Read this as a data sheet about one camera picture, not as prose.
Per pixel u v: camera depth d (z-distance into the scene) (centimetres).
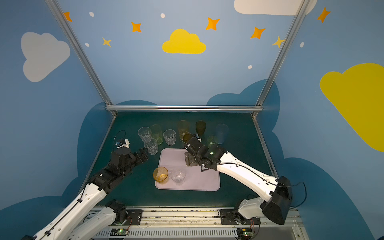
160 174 88
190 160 68
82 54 86
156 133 100
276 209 38
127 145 69
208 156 50
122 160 58
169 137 104
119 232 71
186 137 100
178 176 88
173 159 95
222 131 107
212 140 101
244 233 71
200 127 104
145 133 104
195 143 56
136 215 75
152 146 99
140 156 70
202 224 74
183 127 101
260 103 115
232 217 75
